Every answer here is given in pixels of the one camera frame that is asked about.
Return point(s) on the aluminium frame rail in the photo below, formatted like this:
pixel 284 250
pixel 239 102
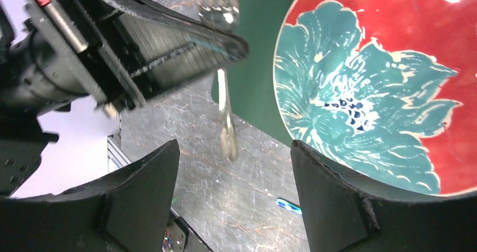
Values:
pixel 116 158

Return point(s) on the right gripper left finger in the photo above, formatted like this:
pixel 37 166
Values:
pixel 126 210

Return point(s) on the iridescent rainbow metal spoon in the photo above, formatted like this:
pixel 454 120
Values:
pixel 288 205

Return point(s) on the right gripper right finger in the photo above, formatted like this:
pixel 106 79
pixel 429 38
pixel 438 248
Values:
pixel 344 210

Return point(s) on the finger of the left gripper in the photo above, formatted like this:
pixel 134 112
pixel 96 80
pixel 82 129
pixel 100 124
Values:
pixel 139 50

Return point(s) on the red teal floral plate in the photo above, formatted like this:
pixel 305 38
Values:
pixel 385 87

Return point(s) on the green rectangular placemat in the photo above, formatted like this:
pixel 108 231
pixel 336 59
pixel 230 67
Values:
pixel 251 80

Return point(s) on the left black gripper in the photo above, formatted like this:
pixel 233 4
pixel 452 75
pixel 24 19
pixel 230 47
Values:
pixel 54 52

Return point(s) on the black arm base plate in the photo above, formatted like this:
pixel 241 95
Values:
pixel 181 237

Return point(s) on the silver metal fork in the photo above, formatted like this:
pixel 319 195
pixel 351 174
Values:
pixel 225 16

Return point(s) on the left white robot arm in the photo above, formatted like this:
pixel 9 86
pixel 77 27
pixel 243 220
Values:
pixel 22 143

